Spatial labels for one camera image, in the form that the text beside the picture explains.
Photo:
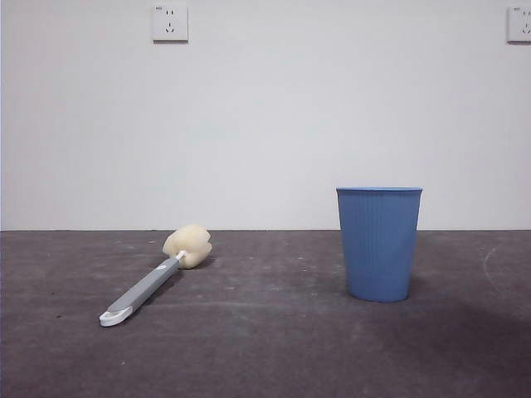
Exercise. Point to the blue ribbed plastic cup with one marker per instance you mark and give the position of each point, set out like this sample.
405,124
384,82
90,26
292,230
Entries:
378,248

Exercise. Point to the white wall socket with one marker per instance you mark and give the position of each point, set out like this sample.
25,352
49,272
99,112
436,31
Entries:
520,25
170,24

